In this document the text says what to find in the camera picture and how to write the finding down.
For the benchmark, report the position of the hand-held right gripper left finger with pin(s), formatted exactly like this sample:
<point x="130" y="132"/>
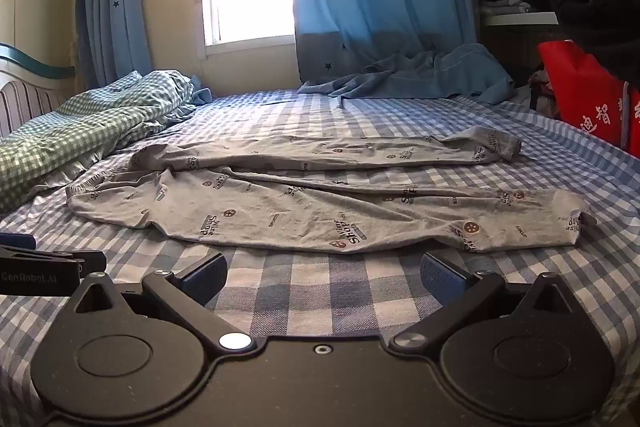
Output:
<point x="204" y="278"/>

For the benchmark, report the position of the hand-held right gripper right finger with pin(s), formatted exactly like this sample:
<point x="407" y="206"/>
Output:
<point x="441" y="276"/>

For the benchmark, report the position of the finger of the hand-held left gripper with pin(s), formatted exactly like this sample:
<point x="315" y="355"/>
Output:
<point x="55" y="254"/>
<point x="15" y="240"/>

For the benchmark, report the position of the grey printed pants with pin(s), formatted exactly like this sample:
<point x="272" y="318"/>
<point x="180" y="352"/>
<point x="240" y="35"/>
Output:
<point x="300" y="217"/>

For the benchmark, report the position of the blue checked bed sheet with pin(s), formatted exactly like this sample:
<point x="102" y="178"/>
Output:
<point x="305" y="279"/>

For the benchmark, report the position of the green checked duvet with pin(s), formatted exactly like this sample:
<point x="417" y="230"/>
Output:
<point x="75" y="122"/>

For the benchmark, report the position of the striped bed headboard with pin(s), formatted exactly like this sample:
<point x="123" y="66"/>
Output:
<point x="25" y="99"/>

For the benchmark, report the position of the crumpled blue cloth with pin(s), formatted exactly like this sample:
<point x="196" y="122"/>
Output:
<point x="425" y="74"/>

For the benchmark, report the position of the red bag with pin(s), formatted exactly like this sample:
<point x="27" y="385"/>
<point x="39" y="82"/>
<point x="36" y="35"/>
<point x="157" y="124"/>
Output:
<point x="585" y="97"/>

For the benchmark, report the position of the pile of dark clothes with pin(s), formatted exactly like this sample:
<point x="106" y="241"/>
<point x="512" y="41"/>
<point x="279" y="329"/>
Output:
<point x="590" y="2"/>

